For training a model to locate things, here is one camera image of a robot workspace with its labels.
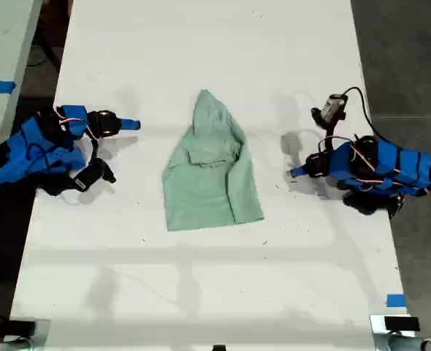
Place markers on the gripper camera stalk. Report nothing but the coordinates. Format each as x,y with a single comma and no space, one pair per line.
329,133
95,148

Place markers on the silver metal bracket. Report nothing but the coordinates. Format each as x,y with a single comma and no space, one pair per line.
42,334
378,336

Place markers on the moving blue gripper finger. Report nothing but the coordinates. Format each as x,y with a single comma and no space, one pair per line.
126,124
300,171

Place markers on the short blue tape strip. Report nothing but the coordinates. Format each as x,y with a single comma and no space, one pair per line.
396,300

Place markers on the small black box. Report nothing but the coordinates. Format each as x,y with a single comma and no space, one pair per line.
22,327
401,324

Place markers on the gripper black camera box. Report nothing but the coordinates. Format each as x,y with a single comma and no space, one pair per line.
332,108
91,177

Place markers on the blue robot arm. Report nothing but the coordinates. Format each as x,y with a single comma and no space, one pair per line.
401,161
36,153

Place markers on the neighbouring white table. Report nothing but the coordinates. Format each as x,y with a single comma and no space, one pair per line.
3,44

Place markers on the pale green T-shirt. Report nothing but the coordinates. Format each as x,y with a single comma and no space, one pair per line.
208,183

